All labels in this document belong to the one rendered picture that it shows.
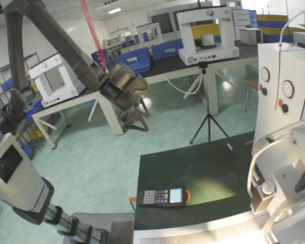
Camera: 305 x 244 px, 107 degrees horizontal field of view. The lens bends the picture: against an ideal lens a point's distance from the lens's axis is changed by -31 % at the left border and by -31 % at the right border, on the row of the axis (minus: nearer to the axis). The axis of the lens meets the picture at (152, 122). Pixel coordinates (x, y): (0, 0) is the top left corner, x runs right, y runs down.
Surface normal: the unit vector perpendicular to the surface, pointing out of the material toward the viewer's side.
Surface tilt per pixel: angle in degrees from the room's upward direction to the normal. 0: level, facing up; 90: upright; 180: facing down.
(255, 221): 0
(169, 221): 0
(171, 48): 90
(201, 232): 0
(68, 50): 89
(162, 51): 90
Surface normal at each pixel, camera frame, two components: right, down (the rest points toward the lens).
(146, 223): -0.25, -0.81
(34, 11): 0.14, 0.63
